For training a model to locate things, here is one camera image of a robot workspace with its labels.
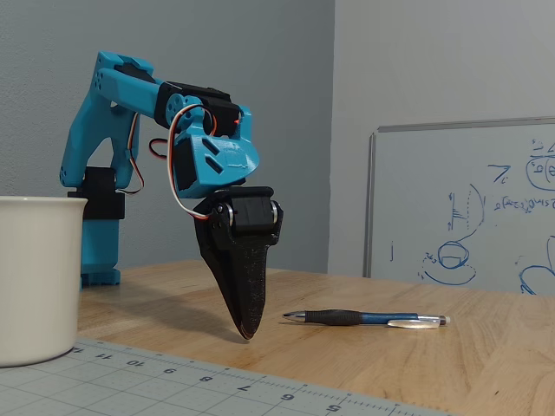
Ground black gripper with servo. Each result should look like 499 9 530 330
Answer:
193 185 286 344

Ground white red black arm cable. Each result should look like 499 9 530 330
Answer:
115 111 147 196

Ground cream ceramic mug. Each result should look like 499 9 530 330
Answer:
0 195 87 369

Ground whiteboard with blue drawings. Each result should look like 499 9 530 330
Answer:
362 115 555 296

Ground grey gridded cutting mat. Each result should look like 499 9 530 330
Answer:
0 337 454 416

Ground blue pen with black grip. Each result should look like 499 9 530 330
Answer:
282 309 453 332

